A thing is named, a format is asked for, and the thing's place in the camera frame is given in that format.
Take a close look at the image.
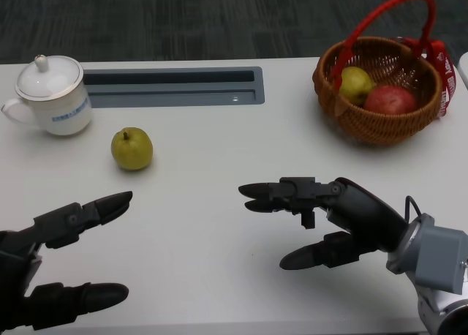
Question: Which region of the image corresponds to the grey table cable tray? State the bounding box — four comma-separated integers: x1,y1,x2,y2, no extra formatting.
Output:
83,66,265,109

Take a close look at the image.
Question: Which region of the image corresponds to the red apple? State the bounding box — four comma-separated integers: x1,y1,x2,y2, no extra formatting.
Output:
363,85,418,115

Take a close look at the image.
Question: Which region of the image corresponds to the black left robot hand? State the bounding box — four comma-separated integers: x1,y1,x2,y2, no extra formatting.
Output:
0,190,134,332

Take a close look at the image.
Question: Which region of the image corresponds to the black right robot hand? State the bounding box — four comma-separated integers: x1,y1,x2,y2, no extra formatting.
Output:
238,176,410,271

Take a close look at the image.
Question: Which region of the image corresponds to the white rounded furniture edge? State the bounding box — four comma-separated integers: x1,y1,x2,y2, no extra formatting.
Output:
458,52,468,86

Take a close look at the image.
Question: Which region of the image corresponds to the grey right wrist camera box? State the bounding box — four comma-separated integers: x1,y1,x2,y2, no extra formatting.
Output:
409,213,468,297

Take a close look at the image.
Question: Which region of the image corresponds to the wicker basket with red handle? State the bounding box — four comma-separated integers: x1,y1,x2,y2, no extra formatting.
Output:
313,0,445,147

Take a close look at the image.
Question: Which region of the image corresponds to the yellow-green pear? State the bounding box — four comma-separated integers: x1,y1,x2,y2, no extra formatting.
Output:
110,127,154,172
339,66,378,108

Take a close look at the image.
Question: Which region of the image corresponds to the red printed ribbon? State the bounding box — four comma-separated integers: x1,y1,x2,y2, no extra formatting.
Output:
390,37,458,120

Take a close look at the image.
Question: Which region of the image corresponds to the white lidded porcelain cup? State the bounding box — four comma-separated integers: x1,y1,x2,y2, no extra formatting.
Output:
1,55,93,138

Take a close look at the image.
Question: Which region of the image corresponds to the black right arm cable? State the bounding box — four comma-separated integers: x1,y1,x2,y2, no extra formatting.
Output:
403,195,422,219

